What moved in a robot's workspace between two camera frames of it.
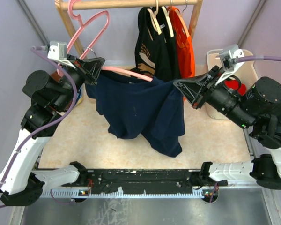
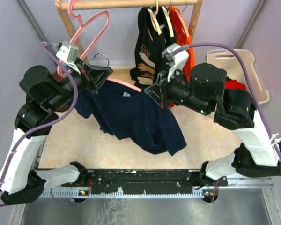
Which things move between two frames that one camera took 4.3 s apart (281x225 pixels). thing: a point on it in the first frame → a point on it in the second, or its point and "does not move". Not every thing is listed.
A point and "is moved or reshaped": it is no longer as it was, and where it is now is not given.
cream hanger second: x=166 y=12 does not move
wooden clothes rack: x=63 y=5 does not move
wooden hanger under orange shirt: x=181 y=15 does not move
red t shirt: x=233 y=84 does not move
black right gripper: x=195 y=90 → x=155 y=91
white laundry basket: x=247 y=72 does not move
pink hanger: x=127 y=71 → x=117 y=80
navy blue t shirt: x=133 y=108 is moved or reshaped
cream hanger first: x=155 y=21 does not move
